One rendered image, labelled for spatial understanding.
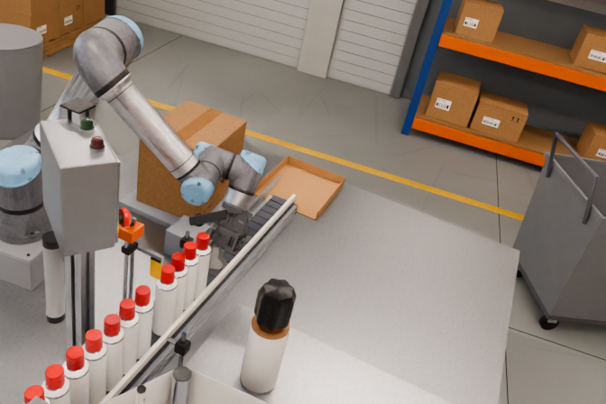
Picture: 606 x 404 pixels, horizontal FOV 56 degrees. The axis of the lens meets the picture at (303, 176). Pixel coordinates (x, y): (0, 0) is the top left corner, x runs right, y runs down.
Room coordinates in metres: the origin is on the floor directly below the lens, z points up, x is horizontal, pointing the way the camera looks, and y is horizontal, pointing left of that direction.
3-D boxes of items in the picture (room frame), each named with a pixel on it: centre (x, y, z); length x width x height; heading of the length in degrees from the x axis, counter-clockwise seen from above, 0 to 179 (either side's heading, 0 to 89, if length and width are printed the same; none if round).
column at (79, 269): (0.93, 0.44, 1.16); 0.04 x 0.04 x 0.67; 73
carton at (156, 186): (1.67, 0.38, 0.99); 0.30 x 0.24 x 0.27; 167
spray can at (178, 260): (1.06, 0.25, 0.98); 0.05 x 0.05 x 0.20
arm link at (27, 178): (1.21, 0.73, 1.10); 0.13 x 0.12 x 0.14; 179
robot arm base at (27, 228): (1.20, 0.73, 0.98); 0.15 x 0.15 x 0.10
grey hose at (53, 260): (0.80, 0.43, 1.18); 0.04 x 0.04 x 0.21
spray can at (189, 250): (1.11, 0.24, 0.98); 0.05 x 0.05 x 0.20
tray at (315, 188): (1.88, 0.00, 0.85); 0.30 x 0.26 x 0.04; 163
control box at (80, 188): (0.85, 0.40, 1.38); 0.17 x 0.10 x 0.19; 38
